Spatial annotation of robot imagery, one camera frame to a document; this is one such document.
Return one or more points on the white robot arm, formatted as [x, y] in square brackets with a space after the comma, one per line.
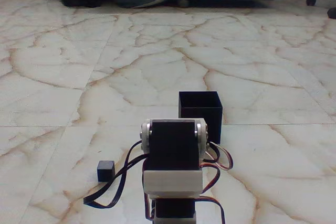
[172, 155]

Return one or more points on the black box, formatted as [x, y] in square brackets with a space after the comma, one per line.
[207, 108]

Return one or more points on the small black cube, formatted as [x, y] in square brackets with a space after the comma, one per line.
[105, 171]

